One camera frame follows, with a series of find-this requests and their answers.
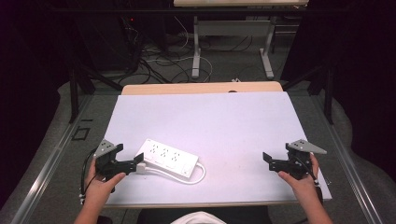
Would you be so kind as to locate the person's right hand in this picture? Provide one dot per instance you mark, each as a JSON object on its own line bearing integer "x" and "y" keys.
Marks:
{"x": 300, "y": 185}

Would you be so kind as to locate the black metal stand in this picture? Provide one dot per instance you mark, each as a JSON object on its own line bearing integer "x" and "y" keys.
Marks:
{"x": 327, "y": 93}
{"x": 74, "y": 93}

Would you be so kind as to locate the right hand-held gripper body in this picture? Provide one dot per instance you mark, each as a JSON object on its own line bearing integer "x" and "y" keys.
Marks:
{"x": 295, "y": 161}

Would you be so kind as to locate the white power plug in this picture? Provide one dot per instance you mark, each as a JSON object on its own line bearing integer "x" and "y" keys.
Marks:
{"x": 141, "y": 168}

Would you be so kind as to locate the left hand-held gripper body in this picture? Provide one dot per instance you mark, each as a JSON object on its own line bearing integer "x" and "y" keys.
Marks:
{"x": 107, "y": 163}

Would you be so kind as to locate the person's left hand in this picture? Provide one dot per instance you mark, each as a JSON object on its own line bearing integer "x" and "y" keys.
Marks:
{"x": 99, "y": 186}

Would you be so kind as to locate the white-legged desk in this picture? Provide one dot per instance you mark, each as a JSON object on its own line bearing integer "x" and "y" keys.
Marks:
{"x": 232, "y": 28}

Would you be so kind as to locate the person's white shirt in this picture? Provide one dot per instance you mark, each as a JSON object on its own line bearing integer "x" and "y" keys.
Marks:
{"x": 199, "y": 218}

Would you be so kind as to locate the dark curtain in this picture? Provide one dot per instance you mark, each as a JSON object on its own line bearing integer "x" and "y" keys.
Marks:
{"x": 364, "y": 77}
{"x": 28, "y": 77}

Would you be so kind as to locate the white table mat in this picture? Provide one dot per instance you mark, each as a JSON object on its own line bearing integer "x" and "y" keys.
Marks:
{"x": 218, "y": 124}

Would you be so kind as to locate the silver floor rail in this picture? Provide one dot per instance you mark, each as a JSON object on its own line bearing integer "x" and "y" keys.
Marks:
{"x": 43, "y": 174}
{"x": 351, "y": 174}

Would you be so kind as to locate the person's dark trousers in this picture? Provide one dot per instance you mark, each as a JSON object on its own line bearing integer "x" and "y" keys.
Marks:
{"x": 249, "y": 216}

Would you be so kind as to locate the white power strip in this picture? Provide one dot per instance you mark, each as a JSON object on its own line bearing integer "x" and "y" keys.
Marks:
{"x": 168, "y": 158}

